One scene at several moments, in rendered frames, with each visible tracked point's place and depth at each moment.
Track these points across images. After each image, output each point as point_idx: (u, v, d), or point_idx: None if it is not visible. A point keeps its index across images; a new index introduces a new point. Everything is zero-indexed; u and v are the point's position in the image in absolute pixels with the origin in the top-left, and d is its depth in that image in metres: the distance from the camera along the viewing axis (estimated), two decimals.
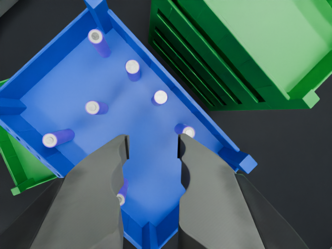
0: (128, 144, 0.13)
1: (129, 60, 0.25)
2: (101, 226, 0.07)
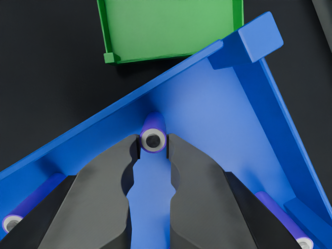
0: (140, 144, 0.13)
1: None
2: (109, 226, 0.07)
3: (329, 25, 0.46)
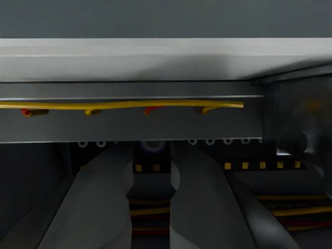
0: (140, 144, 0.13)
1: None
2: (109, 226, 0.07)
3: None
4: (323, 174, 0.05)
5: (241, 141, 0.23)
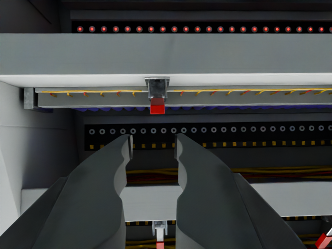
0: (131, 144, 0.13)
1: None
2: (103, 226, 0.07)
3: None
4: None
5: (181, 130, 0.40)
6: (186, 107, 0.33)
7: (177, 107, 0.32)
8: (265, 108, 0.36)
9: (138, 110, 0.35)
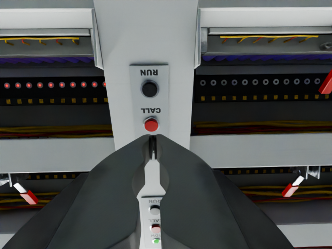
0: (152, 145, 0.13)
1: None
2: (119, 226, 0.07)
3: None
4: None
5: (294, 82, 0.39)
6: (320, 57, 0.33)
7: (315, 56, 0.32)
8: None
9: (264, 60, 0.35)
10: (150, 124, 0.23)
